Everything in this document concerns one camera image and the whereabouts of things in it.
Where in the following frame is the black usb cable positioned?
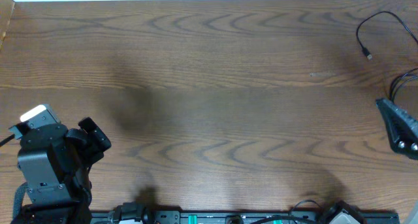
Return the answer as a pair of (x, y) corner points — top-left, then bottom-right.
(355, 10), (418, 61)
(389, 67), (418, 103)

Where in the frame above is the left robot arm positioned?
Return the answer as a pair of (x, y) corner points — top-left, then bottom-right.
(10, 117), (111, 223)

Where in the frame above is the cardboard side panel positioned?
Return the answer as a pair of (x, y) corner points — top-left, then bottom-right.
(0, 0), (15, 48)

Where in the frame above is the left camera black cable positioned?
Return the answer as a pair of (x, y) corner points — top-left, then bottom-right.
(0, 134), (16, 148)

